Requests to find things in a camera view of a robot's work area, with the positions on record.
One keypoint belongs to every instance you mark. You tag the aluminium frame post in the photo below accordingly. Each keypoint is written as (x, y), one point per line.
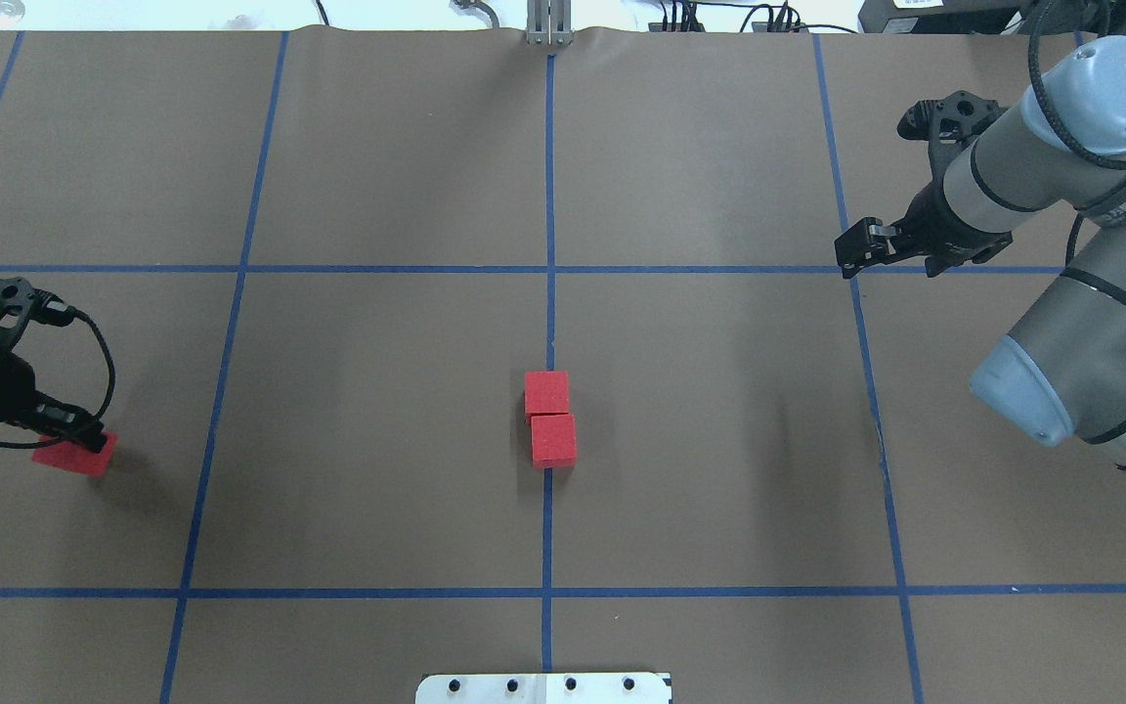
(549, 23)

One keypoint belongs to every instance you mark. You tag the red block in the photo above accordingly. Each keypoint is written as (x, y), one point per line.
(546, 393)
(76, 459)
(554, 441)

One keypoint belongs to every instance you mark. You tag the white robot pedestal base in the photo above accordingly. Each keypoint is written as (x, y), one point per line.
(587, 687)

